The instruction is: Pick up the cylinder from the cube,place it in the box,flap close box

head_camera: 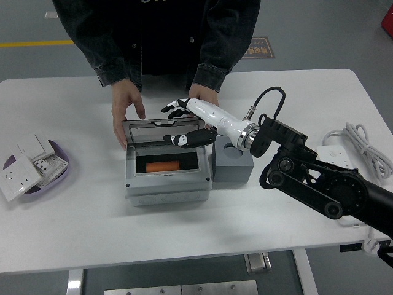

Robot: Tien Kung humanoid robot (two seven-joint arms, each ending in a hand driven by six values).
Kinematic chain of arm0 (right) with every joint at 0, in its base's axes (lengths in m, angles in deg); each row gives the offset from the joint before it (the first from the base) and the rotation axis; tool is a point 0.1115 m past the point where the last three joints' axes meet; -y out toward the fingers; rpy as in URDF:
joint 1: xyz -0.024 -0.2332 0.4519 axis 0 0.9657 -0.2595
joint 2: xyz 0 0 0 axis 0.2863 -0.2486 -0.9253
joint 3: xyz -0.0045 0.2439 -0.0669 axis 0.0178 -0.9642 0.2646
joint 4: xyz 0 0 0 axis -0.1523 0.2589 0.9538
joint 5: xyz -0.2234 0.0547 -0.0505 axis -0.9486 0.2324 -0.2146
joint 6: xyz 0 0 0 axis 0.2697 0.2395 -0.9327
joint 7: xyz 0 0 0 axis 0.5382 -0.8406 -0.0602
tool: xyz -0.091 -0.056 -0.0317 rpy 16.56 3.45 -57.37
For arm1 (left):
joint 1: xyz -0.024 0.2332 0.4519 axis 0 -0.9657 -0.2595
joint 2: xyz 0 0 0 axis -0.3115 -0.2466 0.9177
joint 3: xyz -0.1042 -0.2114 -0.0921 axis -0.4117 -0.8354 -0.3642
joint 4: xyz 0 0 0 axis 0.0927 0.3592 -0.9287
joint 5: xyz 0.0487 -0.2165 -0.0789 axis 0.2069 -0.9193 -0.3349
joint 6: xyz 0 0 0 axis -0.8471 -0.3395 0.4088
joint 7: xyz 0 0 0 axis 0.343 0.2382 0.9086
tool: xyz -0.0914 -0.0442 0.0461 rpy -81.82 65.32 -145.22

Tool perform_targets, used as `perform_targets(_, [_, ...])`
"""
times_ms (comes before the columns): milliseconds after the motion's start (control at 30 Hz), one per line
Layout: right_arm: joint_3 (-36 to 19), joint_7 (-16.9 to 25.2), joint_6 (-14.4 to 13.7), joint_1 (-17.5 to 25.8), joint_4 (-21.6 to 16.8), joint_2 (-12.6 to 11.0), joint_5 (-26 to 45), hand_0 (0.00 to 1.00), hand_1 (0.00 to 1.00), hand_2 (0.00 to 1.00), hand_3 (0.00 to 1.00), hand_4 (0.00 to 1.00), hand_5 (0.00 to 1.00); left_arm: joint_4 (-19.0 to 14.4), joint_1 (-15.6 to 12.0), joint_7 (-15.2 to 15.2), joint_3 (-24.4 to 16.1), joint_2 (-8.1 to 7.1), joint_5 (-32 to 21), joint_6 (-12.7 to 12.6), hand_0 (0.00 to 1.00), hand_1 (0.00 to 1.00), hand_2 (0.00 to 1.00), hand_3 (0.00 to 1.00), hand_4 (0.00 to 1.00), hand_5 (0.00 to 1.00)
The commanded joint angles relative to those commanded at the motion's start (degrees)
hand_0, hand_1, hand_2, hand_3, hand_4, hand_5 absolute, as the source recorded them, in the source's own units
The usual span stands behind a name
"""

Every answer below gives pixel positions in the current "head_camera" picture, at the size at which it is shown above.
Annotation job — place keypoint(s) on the white perforated socket module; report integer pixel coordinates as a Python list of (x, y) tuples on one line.
[(52, 163)]

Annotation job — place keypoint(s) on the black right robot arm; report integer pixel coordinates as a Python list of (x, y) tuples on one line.
[(337, 187)]

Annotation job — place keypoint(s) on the grey metal base plate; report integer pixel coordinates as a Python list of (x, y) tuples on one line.
[(142, 290)]

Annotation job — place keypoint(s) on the person's left hand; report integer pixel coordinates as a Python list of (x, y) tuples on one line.
[(204, 93)]

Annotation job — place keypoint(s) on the brown floor sign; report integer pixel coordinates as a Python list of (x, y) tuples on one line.
[(264, 50)]

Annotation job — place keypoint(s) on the red object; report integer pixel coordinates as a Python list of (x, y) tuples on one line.
[(387, 23)]

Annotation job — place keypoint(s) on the person's left forearm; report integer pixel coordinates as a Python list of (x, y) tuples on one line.
[(221, 58)]

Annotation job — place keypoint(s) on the person's torso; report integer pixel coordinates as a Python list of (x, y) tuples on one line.
[(165, 30)]

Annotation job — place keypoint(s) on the small metal floor plate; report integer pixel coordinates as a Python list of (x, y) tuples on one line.
[(49, 15)]

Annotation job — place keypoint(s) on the white table leg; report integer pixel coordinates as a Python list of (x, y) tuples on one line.
[(305, 273), (74, 282)]

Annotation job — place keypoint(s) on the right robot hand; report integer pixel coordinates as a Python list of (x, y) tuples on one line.
[(208, 110)]

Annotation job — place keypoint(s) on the grey metal table bracket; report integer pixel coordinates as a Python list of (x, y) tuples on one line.
[(257, 263)]

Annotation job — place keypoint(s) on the grey junction box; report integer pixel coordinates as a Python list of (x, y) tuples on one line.
[(169, 189)]

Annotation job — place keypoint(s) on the person's right hand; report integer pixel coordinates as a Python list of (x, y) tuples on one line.
[(122, 98)]

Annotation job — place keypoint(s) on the person's right forearm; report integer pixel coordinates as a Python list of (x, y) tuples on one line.
[(107, 55)]

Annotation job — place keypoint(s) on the purple tray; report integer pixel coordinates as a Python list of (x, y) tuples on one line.
[(52, 186)]

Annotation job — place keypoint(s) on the orange cylinder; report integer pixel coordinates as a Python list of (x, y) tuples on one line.
[(162, 166)]

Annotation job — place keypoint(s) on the white wall switch plate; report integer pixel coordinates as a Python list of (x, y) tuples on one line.
[(30, 146)]

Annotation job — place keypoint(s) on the black table control panel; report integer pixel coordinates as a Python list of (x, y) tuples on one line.
[(350, 248)]

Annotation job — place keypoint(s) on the grey cube with round hole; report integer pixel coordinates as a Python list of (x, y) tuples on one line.
[(233, 170)]

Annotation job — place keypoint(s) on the white wall socket plate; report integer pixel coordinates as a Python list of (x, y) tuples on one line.
[(15, 181)]

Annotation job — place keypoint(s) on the yellow floor tape line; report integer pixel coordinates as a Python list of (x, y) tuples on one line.
[(30, 44)]

